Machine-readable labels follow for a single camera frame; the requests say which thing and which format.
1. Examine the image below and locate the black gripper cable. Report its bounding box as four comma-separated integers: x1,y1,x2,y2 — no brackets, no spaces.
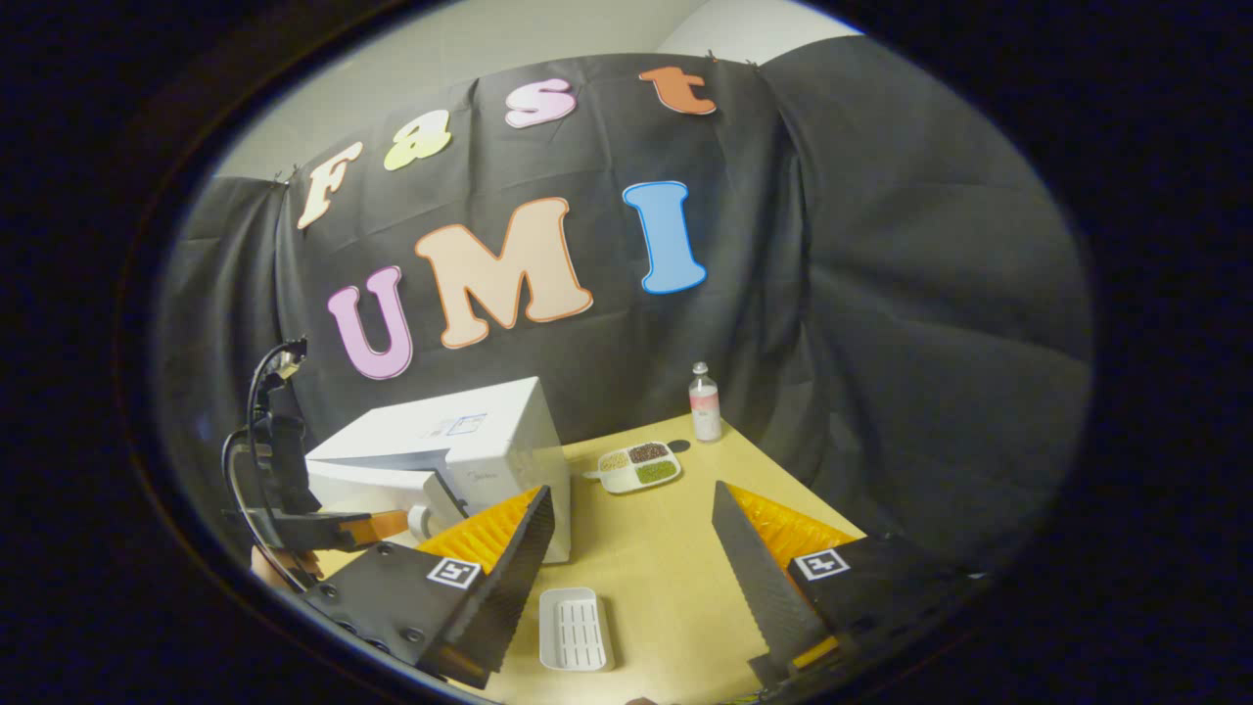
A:
222,338,310,588

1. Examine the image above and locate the small clear bottle pink label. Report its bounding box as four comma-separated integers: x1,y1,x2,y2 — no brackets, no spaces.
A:
688,362,723,444

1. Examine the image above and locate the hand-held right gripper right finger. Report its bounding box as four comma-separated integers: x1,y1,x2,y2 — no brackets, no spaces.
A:
712,480,980,686

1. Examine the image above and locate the white divided dish with grains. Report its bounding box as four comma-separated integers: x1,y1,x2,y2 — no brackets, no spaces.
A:
585,441,683,494

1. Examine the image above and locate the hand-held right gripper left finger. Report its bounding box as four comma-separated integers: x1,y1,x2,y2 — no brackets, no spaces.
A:
299,485,556,689

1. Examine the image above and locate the small white ribbed tray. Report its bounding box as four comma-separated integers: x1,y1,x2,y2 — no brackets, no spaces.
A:
538,586,616,673

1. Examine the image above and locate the white microwave oven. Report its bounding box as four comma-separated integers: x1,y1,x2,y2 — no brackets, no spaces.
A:
305,377,572,565

